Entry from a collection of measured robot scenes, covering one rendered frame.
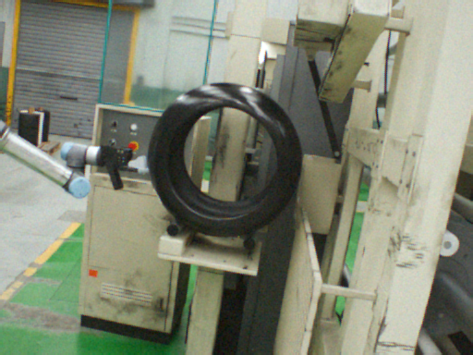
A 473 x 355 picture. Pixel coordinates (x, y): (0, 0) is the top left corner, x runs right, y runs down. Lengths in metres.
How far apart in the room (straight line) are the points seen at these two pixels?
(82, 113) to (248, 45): 9.22
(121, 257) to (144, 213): 0.29
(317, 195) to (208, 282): 0.63
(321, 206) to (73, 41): 9.62
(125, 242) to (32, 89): 9.05
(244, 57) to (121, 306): 1.50
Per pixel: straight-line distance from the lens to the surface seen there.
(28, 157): 1.66
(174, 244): 1.66
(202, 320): 2.18
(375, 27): 1.28
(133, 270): 2.53
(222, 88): 1.57
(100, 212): 2.50
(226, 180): 1.95
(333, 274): 2.00
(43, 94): 11.25
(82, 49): 11.02
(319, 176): 1.87
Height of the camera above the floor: 1.39
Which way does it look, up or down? 10 degrees down
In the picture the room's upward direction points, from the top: 9 degrees clockwise
